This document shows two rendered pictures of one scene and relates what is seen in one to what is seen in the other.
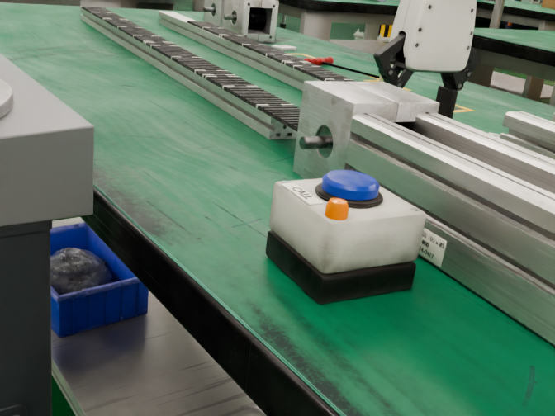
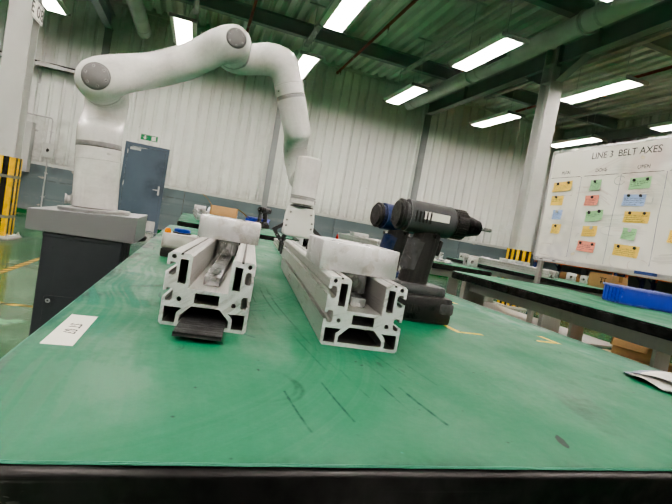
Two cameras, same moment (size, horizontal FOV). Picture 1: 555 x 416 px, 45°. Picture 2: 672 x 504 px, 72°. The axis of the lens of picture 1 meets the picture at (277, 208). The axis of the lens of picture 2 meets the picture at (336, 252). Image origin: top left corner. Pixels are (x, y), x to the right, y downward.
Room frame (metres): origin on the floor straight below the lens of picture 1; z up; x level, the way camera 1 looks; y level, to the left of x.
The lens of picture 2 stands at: (-0.53, -0.82, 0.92)
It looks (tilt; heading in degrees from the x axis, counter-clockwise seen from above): 3 degrees down; 20
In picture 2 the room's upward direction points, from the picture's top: 10 degrees clockwise
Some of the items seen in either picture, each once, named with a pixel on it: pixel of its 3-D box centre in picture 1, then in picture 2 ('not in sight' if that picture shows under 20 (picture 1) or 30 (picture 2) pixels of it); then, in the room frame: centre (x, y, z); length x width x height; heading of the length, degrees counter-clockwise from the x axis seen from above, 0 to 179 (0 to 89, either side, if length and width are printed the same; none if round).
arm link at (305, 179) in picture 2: not in sight; (306, 177); (0.87, -0.17, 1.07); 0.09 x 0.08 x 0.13; 39
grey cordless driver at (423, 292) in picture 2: not in sight; (437, 263); (0.36, -0.70, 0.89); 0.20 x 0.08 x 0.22; 124
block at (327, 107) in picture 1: (353, 139); not in sight; (0.65, -0.07, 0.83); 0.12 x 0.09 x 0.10; 121
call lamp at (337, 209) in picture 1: (337, 206); not in sight; (0.40, -0.04, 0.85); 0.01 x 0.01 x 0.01
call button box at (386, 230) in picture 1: (352, 231); (183, 245); (0.45, -0.06, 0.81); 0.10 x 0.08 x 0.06; 121
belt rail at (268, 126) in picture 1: (154, 51); not in sight; (1.20, 0.25, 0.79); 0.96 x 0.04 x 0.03; 31
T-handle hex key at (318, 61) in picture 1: (346, 68); not in sight; (1.30, -0.10, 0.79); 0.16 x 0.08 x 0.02; 48
